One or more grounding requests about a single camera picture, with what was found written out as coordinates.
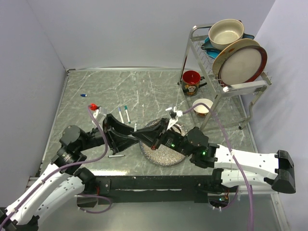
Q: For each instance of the cream ceramic bowl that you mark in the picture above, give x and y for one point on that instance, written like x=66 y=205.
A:
x=225 y=32

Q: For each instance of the speckled blue rim plate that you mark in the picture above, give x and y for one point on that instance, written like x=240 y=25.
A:
x=164 y=156

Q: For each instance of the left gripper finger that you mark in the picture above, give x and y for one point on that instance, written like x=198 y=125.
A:
x=112 y=122
x=121 y=143

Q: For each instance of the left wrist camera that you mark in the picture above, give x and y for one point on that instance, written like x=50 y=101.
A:
x=97 y=113

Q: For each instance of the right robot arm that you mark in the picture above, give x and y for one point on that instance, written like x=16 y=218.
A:
x=238 y=167

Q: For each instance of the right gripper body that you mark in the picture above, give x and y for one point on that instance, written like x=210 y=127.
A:
x=171 y=139

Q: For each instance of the red skull mug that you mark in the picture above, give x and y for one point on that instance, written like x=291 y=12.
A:
x=191 y=82

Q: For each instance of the white pen teal tip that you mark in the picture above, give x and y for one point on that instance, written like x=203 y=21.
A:
x=127 y=114

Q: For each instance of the black base frame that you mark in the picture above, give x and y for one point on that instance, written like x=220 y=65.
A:
x=137 y=189

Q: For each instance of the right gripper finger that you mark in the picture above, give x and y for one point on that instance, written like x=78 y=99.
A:
x=148 y=137
x=158 y=125

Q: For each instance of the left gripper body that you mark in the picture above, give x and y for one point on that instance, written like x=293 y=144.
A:
x=107 y=133

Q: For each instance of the beige plate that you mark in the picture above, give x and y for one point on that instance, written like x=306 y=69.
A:
x=228 y=51

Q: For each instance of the white pen dark blue tip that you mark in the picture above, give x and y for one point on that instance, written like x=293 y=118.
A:
x=116 y=156

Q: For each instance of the metal dish rack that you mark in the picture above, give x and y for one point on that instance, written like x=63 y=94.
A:
x=241 y=97

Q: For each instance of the small white red bowl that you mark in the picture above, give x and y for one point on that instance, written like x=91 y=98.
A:
x=201 y=110

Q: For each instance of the white pen light blue tip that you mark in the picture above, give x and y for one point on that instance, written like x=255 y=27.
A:
x=120 y=114

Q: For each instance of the blue dish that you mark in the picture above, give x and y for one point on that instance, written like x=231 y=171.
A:
x=209 y=49

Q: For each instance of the brown rim white plate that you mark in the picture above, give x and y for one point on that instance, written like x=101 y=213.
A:
x=244 y=65

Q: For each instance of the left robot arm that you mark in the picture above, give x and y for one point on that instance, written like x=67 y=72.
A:
x=64 y=178

